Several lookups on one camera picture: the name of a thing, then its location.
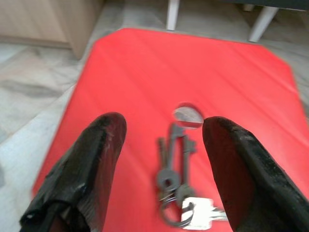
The white chair leg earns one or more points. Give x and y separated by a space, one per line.
172 14
263 23

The red plastic stool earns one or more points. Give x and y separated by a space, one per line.
157 82

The grey long skeleton key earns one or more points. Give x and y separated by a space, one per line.
172 174
184 192

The dark chair seat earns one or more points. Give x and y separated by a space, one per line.
272 3

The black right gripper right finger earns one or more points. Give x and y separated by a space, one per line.
253 183

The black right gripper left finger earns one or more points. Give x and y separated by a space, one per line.
79 169

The silver flat key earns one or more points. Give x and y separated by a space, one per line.
218 213

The grey small key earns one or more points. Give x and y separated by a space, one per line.
162 154

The light wooden cabinet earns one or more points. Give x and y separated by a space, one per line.
36 19

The white key tag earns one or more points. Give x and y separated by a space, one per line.
201 205

